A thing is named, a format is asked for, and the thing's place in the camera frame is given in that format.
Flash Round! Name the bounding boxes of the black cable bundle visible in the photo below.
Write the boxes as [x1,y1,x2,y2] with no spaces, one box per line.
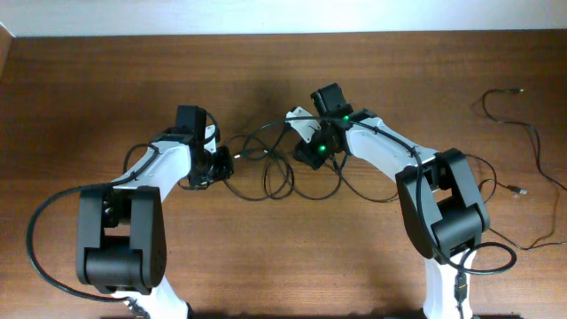
[221,123,400,204]

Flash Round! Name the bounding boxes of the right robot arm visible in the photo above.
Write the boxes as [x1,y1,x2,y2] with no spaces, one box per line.
[286,83,490,318]

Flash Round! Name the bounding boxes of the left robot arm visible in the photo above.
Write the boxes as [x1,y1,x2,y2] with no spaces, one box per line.
[76,105,233,318]

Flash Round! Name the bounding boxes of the black usb cable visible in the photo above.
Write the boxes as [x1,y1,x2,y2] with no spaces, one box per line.
[463,87,567,252]

